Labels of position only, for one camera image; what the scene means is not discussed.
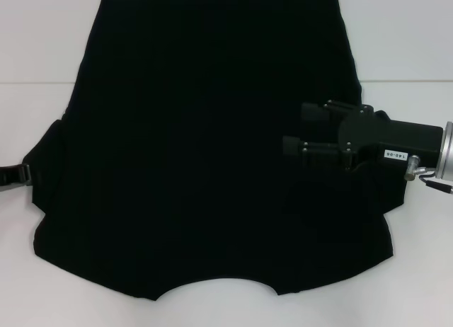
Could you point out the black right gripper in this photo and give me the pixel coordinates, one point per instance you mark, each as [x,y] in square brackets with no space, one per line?
[400,136]

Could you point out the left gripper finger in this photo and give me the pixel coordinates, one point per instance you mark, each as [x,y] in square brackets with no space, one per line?
[10,188]
[25,173]

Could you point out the black shirt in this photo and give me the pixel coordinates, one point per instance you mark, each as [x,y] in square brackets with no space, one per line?
[194,146]

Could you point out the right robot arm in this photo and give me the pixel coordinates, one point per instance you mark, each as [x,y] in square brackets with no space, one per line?
[448,151]

